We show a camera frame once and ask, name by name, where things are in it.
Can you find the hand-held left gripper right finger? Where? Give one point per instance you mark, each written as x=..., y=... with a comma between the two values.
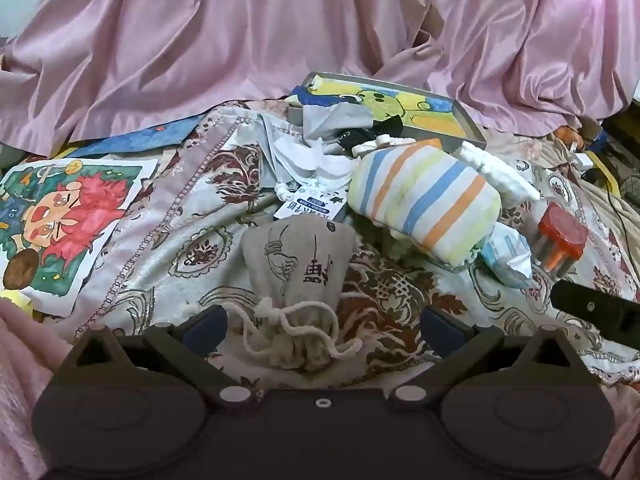
x=440, y=329

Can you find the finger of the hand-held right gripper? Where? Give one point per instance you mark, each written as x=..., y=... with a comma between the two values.
x=585, y=305

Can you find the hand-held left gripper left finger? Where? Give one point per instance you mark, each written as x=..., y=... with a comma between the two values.
x=202, y=329

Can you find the orange-lidded jar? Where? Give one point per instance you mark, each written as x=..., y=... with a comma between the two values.
x=562, y=230

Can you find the white tissue packet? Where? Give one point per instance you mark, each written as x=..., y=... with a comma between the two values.
x=505, y=255

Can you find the striped sock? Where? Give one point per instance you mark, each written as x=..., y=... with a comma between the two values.
x=425, y=195

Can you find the white printed diaper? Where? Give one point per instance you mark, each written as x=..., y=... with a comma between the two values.
x=495, y=170

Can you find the grey shallow box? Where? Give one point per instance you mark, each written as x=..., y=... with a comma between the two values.
x=472, y=132

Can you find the black sock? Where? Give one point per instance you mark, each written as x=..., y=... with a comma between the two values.
x=356, y=138

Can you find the grey cloth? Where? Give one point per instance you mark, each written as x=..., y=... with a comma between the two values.
x=330, y=120

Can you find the floral patterned blanket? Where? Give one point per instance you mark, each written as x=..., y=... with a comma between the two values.
x=200, y=220

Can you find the yellow plastic item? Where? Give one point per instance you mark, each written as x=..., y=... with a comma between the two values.
x=607, y=172

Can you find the red-haired cartoon drawing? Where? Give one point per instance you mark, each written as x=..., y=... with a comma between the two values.
x=75, y=220

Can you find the orange toy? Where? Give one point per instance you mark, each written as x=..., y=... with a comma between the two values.
x=570, y=135

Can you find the pink fluffy blanket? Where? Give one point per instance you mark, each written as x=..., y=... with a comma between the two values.
x=25, y=360

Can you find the white cloth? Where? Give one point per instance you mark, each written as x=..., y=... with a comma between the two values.
x=310, y=160

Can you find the blue painted paper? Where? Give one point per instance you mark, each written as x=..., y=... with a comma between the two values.
x=150, y=135

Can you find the pink satin curtain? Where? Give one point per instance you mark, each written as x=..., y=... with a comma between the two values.
x=250, y=60

